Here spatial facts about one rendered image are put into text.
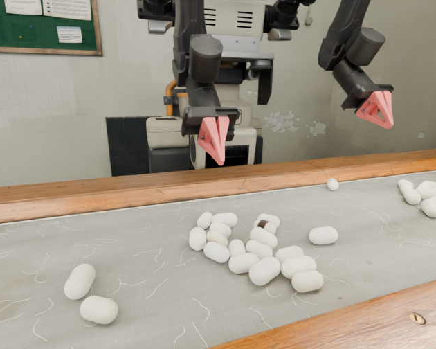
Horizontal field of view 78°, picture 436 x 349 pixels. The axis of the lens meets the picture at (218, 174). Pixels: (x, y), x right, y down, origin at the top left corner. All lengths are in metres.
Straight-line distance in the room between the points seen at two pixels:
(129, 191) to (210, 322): 0.29
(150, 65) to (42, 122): 0.93
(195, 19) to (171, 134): 0.70
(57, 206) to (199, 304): 0.30
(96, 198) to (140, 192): 0.07
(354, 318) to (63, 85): 2.33
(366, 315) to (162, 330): 0.15
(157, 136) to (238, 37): 0.52
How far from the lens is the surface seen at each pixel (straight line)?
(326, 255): 0.35
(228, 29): 0.99
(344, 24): 0.78
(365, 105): 0.70
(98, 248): 0.37
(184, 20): 0.58
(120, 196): 0.48
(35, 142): 2.50
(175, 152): 1.22
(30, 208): 0.50
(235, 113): 0.50
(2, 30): 2.51
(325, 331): 0.22
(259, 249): 0.31
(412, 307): 0.27
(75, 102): 2.39
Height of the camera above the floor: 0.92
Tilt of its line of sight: 17 degrees down
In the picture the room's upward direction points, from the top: straight up
